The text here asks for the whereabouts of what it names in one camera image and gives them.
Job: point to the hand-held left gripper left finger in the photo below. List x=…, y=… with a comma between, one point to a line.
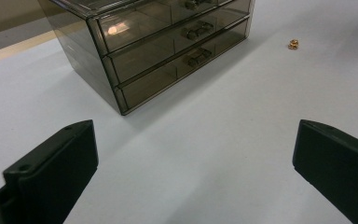
x=56, y=174

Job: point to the light wooden table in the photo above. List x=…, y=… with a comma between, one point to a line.
x=15, y=49

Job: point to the smoky clear drawer organizer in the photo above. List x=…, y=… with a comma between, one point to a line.
x=84, y=62

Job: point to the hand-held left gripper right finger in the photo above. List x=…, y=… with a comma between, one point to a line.
x=338, y=168

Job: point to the small screw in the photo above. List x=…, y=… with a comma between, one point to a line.
x=293, y=44

